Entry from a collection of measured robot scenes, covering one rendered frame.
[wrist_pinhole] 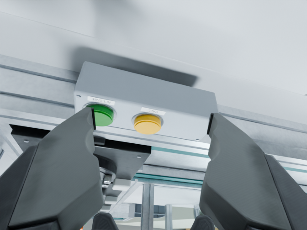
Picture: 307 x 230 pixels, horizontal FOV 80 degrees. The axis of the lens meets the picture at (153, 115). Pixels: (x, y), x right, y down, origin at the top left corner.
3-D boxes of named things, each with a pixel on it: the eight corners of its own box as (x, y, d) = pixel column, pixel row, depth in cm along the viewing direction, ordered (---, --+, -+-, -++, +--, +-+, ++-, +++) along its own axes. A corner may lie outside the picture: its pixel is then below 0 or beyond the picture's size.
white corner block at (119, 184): (115, 170, 51) (113, 186, 49) (132, 172, 52) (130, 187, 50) (113, 175, 55) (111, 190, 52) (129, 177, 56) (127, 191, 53)
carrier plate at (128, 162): (15, 123, 31) (9, 134, 30) (151, 144, 37) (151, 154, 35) (41, 167, 50) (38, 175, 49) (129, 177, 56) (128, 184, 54)
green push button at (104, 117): (86, 96, 24) (82, 108, 23) (116, 102, 25) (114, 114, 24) (86, 112, 28) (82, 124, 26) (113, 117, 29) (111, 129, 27)
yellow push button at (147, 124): (138, 107, 26) (136, 118, 25) (164, 112, 27) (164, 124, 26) (132, 121, 29) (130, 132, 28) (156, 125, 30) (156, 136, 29)
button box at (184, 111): (84, 59, 26) (71, 92, 22) (215, 91, 31) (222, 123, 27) (84, 91, 31) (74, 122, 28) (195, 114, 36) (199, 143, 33)
